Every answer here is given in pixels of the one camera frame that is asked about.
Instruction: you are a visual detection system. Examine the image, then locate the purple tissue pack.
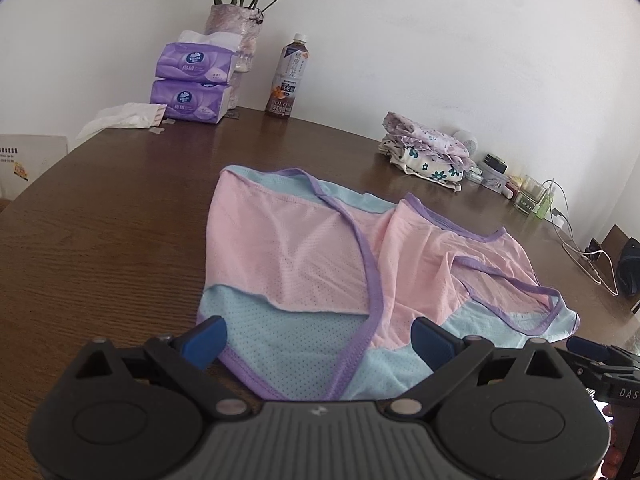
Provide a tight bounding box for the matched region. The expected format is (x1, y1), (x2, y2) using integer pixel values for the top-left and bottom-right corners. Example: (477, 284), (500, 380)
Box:
(150, 79), (231, 124)
(155, 30), (236, 84)

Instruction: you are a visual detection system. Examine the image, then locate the lower purple tissue pack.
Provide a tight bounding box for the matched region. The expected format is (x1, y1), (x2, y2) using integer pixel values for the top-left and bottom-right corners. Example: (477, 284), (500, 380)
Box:
(150, 79), (231, 124)

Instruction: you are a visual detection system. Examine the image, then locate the white cardboard box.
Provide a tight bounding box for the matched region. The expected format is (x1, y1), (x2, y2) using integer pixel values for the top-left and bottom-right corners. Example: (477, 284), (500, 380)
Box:
(0, 134), (67, 200)

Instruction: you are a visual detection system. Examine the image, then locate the small black device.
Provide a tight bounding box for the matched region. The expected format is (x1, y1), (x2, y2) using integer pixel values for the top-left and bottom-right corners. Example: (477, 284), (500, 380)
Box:
(483, 153), (508, 174)

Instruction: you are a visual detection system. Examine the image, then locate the pink glass flower vase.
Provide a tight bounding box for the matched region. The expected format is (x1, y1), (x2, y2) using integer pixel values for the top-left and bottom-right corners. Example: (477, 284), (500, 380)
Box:
(205, 4), (264, 73)

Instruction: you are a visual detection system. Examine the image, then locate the right human hand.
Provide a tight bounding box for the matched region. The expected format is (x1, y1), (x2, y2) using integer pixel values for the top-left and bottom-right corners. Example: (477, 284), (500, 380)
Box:
(601, 401), (639, 479)

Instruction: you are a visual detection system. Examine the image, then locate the oolong tea plastic bottle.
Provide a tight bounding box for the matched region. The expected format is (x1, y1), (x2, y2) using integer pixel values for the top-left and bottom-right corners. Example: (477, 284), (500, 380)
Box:
(265, 34), (309, 118)

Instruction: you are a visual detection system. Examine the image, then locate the folded purple floral cloth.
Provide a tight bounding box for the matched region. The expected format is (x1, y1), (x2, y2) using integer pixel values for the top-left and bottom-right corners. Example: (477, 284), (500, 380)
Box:
(382, 112), (471, 159)

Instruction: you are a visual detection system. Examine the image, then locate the pink and blue mesh garment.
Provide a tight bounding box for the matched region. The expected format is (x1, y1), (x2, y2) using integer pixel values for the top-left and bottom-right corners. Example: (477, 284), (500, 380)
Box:
(198, 166), (580, 401)

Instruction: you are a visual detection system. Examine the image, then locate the folded white teal-flower cloth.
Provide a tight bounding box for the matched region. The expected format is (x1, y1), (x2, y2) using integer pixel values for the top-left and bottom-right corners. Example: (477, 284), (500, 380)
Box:
(378, 139), (477, 192)

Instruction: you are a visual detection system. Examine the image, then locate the upper purple tissue pack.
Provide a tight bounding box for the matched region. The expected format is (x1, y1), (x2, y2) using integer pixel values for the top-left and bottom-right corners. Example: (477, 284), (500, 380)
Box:
(155, 30), (236, 84)

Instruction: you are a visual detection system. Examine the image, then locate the crumpled white tissue wrapper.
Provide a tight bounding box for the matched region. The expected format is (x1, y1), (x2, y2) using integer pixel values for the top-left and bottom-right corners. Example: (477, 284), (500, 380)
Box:
(76, 103), (167, 140)

